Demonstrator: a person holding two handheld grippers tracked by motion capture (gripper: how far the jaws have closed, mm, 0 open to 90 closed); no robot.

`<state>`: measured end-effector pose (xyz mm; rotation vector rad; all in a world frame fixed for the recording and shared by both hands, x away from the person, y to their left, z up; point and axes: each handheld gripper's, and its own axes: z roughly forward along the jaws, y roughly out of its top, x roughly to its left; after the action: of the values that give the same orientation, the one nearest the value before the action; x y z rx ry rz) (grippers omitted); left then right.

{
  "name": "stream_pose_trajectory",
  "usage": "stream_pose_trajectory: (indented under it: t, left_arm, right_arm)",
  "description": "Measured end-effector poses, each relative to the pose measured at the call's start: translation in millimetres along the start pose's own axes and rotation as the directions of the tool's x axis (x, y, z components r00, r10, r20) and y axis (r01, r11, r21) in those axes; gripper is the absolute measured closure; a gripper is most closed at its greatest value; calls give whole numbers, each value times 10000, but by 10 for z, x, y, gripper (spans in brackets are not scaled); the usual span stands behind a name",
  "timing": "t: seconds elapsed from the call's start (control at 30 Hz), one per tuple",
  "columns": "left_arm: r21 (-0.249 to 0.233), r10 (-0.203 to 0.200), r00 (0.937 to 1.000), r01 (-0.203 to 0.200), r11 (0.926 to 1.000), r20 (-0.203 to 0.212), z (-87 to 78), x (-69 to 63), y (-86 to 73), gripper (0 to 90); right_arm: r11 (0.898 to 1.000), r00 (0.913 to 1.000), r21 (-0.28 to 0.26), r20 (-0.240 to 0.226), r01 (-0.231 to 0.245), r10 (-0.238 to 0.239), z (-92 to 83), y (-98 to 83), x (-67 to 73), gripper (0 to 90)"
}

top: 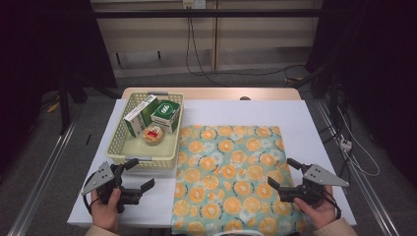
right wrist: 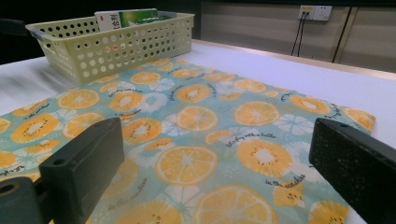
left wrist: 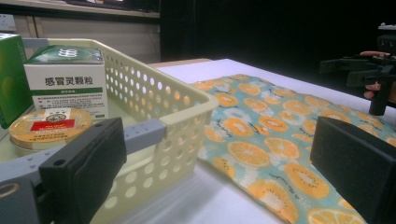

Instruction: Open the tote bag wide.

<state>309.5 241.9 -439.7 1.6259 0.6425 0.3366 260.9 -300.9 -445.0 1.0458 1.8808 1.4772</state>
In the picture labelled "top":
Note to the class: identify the white power strip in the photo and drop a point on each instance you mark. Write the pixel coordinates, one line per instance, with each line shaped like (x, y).
(346, 144)

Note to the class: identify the orange print cloth bag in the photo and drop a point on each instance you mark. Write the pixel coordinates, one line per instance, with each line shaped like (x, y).
(229, 164)

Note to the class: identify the black curtain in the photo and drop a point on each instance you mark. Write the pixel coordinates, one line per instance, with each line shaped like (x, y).
(42, 49)
(377, 65)

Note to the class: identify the tall green and white box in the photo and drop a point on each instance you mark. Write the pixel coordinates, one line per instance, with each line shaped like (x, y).
(141, 114)

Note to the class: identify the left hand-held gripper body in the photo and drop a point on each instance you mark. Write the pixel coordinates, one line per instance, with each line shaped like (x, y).
(106, 183)

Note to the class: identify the white wall outlet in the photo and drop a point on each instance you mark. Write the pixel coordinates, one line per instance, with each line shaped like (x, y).
(194, 3)

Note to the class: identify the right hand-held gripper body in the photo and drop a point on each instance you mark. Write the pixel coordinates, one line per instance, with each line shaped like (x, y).
(311, 190)

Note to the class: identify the square green and white box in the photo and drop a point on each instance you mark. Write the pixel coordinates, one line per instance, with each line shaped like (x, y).
(165, 111)

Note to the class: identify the person's left hand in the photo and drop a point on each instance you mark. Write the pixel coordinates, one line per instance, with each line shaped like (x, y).
(105, 213)

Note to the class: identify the person's right hand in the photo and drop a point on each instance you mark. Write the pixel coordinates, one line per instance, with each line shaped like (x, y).
(319, 213)

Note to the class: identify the black metal stand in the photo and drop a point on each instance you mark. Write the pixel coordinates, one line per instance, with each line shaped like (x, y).
(64, 105)

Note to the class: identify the metal floor rail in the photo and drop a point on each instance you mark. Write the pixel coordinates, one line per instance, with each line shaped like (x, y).
(367, 190)
(42, 177)

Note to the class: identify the pale yellow plastic basket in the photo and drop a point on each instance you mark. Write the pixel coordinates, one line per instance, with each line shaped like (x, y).
(154, 149)

